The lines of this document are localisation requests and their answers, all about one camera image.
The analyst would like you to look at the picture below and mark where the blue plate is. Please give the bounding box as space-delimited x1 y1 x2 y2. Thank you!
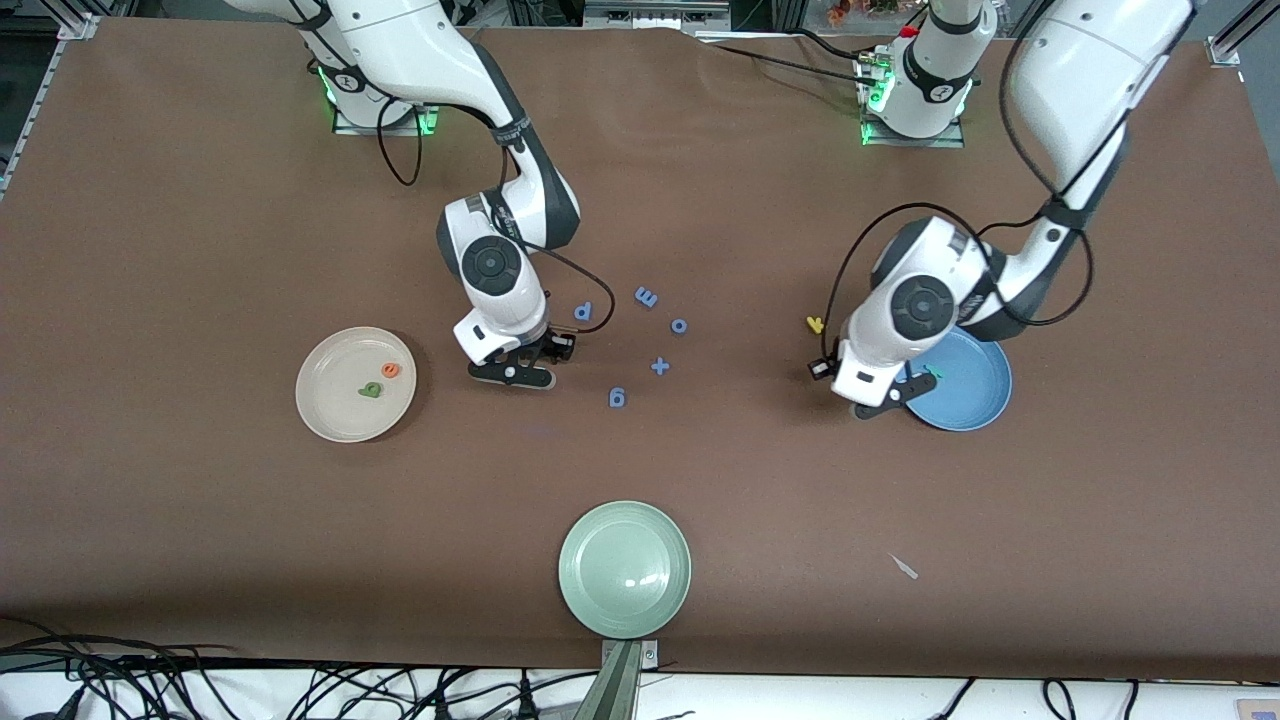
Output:
905 325 1013 432

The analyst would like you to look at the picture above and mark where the beige brown plate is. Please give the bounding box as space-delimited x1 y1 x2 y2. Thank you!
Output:
295 326 418 444

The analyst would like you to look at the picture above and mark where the pale green plate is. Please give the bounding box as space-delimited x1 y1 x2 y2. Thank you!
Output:
558 500 693 640

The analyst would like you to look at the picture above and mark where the grey metal background box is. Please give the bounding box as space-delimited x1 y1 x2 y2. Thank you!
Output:
585 0 731 29

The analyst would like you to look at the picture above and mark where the brown table cover sheet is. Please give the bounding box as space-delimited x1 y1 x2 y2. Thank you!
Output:
0 18 1280 683

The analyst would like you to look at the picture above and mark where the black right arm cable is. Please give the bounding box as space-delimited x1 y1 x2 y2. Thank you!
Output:
376 100 615 336

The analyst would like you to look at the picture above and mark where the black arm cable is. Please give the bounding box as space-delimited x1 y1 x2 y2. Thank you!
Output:
376 100 615 336
822 0 1096 361

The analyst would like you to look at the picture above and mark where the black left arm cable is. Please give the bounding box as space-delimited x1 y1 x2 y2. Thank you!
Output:
822 0 1096 361

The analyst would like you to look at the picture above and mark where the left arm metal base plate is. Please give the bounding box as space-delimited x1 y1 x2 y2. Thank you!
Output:
858 55 966 149

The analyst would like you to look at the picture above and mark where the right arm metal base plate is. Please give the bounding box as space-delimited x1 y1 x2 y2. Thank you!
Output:
333 95 448 137

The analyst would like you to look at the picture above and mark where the thin black base cable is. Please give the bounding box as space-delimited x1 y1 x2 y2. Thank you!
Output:
798 30 873 63
695 38 886 86

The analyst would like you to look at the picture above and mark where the grey metal camera mount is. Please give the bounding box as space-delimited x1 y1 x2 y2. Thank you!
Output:
575 640 659 720

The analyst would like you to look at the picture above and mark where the aluminium frame rail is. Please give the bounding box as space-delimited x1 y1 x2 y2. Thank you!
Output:
0 40 63 196
1215 0 1280 51

